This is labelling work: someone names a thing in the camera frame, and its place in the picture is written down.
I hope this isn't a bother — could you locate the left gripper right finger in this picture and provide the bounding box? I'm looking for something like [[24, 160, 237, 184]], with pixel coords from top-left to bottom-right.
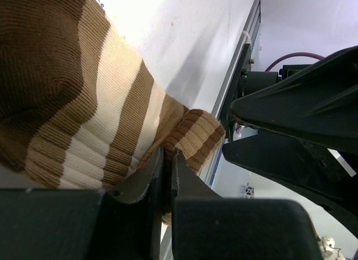
[[171, 150, 321, 259]]

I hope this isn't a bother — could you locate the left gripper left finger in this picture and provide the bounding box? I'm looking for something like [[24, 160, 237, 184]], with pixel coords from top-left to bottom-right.
[[1, 148, 163, 259]]

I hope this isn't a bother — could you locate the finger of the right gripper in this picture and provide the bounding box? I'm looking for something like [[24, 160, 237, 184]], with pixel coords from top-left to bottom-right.
[[230, 46, 357, 154], [222, 130, 357, 236]]

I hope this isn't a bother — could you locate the brown striped sock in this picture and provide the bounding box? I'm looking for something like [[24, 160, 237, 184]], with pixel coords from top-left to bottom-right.
[[1, 0, 225, 224]]

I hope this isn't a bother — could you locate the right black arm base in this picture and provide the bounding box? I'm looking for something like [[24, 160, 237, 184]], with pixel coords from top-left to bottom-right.
[[219, 44, 252, 142]]

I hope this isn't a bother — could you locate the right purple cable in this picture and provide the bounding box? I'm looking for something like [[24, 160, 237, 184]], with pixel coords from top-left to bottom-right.
[[264, 51, 327, 73]]

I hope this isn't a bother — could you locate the aluminium rail frame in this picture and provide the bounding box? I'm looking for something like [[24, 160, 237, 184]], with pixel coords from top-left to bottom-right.
[[161, 0, 262, 260]]

